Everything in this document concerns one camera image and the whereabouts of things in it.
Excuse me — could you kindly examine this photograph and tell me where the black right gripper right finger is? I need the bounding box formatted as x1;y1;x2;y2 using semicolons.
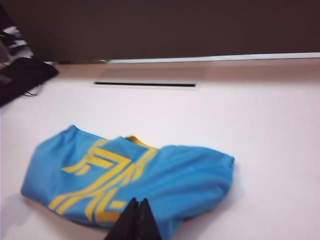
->
138;197;164;240

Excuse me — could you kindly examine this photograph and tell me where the brown desk divider panel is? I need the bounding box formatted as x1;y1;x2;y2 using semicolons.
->
0;0;320;63

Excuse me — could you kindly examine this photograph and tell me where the blue white soccer jersey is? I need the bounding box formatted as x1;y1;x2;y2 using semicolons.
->
20;124;236;223

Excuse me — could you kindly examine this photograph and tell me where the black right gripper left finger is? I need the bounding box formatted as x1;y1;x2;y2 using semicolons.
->
104;197;140;240

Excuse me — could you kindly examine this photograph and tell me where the white divider bottom rail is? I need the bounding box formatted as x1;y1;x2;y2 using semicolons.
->
106;51;320;64

